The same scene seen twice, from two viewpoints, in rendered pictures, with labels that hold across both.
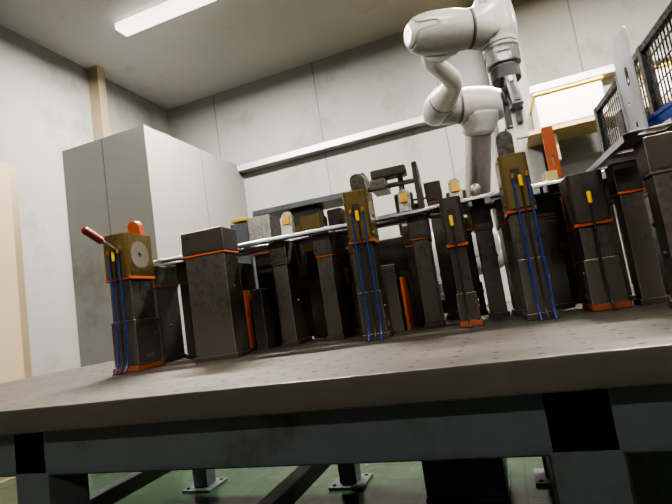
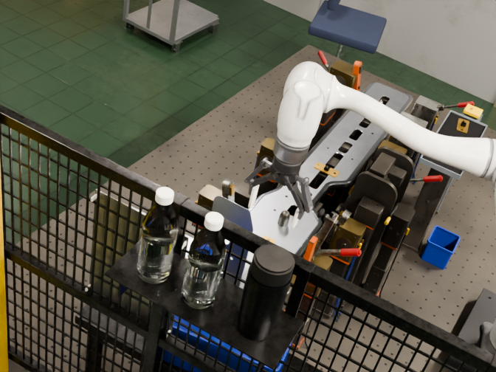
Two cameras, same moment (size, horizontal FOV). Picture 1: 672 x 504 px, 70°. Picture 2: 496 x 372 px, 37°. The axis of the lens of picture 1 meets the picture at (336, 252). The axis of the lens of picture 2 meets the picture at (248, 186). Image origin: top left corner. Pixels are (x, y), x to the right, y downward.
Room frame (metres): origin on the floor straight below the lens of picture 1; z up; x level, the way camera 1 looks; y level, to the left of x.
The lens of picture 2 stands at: (1.27, -2.07, 2.45)
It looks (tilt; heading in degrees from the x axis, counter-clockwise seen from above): 39 degrees down; 96
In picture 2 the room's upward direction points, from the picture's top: 13 degrees clockwise
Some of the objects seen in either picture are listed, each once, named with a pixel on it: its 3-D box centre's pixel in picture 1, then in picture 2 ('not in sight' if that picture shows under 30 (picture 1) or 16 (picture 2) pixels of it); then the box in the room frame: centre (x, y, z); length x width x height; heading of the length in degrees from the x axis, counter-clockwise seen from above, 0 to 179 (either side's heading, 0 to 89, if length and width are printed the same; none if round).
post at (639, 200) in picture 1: (636, 232); not in sight; (0.97, -0.61, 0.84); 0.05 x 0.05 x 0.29; 75
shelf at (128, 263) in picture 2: not in sight; (209, 282); (1.15, -1.15, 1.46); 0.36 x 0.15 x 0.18; 165
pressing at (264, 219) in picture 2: (345, 228); (326, 167); (1.32, -0.04, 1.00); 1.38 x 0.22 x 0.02; 75
